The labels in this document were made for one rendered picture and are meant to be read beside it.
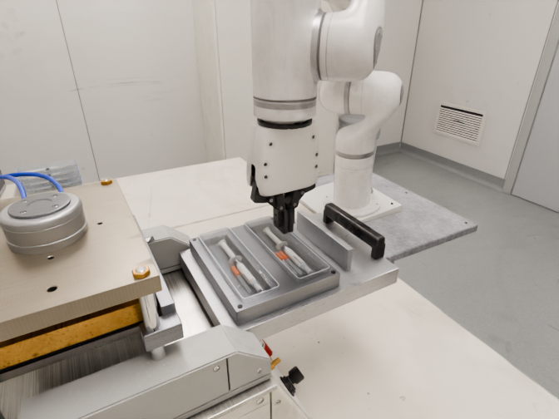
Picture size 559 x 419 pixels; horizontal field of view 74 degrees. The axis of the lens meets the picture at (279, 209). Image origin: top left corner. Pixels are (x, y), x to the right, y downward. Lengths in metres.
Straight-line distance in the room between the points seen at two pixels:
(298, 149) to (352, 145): 0.62
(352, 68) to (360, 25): 0.04
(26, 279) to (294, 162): 0.33
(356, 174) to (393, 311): 0.46
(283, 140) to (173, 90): 2.52
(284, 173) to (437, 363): 0.48
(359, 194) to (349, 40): 0.80
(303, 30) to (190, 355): 0.38
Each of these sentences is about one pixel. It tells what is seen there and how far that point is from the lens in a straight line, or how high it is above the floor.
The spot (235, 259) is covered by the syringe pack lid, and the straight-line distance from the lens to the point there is 0.57.
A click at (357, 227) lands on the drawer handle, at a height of 1.01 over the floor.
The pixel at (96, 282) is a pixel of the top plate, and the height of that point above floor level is 1.11.
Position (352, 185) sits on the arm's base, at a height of 0.86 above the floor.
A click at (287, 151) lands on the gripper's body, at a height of 1.17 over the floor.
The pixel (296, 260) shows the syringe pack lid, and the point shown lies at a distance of 0.56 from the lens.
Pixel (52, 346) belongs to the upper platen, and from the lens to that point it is 0.45.
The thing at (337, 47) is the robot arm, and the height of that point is 1.30.
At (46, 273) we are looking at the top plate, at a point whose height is 1.11.
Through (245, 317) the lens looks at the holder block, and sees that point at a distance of 0.51.
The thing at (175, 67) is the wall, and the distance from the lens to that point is 2.98.
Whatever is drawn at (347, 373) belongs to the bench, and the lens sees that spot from 0.75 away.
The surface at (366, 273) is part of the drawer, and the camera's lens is 0.61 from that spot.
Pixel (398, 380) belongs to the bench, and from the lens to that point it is 0.77.
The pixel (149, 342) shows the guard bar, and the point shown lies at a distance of 0.42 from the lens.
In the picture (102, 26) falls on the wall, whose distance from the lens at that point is 2.89.
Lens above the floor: 1.33
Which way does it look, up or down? 27 degrees down
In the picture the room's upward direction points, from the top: straight up
